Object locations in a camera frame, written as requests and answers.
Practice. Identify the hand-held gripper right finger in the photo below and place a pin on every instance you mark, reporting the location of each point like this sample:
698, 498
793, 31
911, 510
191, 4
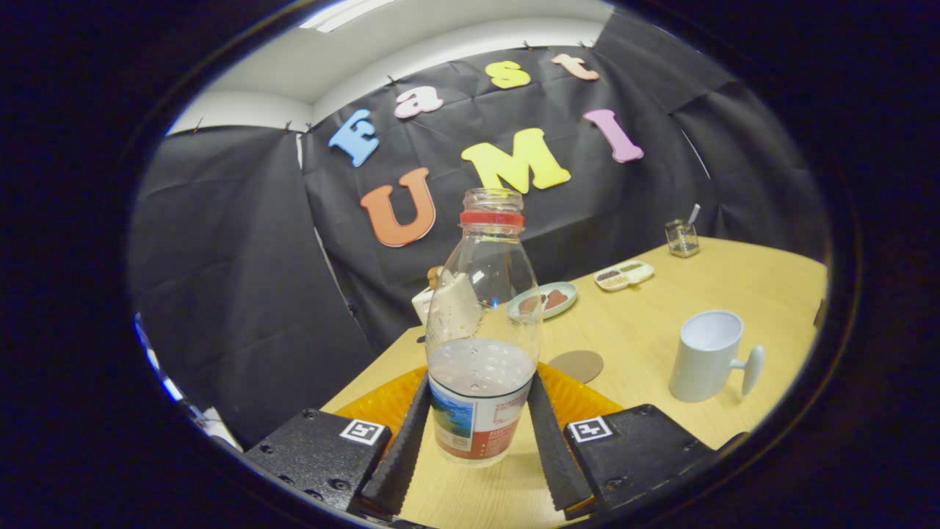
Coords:
558, 455

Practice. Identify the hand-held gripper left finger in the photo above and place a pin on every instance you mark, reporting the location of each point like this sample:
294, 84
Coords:
400, 455

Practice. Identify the round brown coaster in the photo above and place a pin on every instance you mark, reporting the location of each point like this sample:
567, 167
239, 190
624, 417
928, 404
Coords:
576, 365

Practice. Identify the clear plastic juice bottle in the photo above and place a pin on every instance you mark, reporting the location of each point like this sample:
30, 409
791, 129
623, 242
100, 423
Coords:
481, 397

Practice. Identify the white cup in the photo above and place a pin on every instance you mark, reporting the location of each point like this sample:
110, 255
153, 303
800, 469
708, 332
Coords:
701, 367

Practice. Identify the wooden table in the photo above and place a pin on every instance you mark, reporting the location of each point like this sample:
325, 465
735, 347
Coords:
631, 330

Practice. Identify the pale green plate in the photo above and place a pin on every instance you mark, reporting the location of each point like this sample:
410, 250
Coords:
565, 307

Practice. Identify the brown meat slice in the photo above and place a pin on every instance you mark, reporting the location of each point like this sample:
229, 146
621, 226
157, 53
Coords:
530, 304
557, 298

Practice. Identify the white toaster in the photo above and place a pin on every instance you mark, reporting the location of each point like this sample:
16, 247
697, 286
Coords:
421, 303

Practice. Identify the brown bread slice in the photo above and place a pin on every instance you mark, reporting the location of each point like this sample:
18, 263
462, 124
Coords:
435, 276

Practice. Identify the white divided dish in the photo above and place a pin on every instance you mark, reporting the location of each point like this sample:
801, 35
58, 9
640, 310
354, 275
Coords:
624, 275

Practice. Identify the black backdrop cloth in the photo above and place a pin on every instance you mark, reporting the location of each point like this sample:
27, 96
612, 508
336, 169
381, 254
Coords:
242, 257

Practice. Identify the metal spoon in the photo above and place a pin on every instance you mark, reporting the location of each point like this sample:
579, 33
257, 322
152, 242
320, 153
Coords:
693, 214

